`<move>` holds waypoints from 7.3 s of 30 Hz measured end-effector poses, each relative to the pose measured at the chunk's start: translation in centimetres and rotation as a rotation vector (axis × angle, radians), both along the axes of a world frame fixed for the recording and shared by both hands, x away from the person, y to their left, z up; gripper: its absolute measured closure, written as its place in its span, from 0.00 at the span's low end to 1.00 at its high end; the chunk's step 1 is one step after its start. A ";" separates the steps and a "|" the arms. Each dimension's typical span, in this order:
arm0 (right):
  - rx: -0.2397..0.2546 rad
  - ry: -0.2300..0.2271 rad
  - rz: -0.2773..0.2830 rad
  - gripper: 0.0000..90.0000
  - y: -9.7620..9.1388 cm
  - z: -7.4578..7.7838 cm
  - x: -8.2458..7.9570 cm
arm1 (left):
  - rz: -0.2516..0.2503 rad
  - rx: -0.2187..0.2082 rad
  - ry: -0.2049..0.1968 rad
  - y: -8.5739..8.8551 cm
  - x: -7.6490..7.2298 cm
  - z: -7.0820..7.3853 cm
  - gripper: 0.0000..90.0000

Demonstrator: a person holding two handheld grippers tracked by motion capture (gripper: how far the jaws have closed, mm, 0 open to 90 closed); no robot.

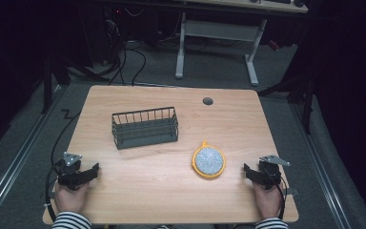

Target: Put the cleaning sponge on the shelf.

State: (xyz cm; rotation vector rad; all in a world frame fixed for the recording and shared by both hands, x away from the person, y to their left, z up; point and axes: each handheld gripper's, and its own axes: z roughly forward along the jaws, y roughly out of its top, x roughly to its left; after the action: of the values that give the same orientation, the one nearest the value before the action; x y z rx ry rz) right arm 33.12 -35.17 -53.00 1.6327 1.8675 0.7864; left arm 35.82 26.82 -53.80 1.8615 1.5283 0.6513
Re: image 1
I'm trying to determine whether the metal floor rail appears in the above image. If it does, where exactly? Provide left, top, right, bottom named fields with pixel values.
left=289, top=102, right=354, bottom=229
left=0, top=85, right=65, bottom=220

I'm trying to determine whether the right hand-held gripper black cable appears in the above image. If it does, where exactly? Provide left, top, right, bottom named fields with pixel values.
left=262, top=165, right=289, bottom=221

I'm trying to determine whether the dark grey wire basket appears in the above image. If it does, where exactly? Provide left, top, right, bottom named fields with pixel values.
left=111, top=106, right=180, bottom=151

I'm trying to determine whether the hand-held gripper black cable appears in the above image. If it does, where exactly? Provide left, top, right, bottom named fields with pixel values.
left=262, top=165, right=289, bottom=221
left=44, top=159, right=65, bottom=222

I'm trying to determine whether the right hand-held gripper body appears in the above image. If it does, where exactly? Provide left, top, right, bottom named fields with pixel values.
left=255, top=155, right=291, bottom=191

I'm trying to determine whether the round yellow-rimmed silver scouring pad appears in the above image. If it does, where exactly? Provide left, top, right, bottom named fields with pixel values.
left=191, top=139, right=228, bottom=180

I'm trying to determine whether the white-framed desk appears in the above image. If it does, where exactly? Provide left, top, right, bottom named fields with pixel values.
left=174, top=0, right=309, bottom=88

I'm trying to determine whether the black zigzag floor cable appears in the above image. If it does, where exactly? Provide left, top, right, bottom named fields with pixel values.
left=51, top=109, right=81, bottom=166

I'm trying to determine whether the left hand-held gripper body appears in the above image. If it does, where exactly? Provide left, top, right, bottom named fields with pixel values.
left=56, top=151, right=91, bottom=192

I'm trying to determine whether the black metal stand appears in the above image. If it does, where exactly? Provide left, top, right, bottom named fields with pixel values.
left=40, top=56, right=72, bottom=115
left=256, top=74, right=316, bottom=135

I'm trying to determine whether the person's right hand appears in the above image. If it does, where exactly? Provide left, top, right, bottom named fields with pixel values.
left=253, top=182, right=284, bottom=221

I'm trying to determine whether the person's left hand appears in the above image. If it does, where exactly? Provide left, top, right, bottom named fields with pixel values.
left=53, top=181, right=91, bottom=215

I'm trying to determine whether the left hand-held gripper black cable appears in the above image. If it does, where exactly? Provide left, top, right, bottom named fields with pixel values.
left=44, top=159, right=65, bottom=222

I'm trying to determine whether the bundle of black floor cables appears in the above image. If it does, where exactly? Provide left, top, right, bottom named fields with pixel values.
left=66, top=6, right=185, bottom=87

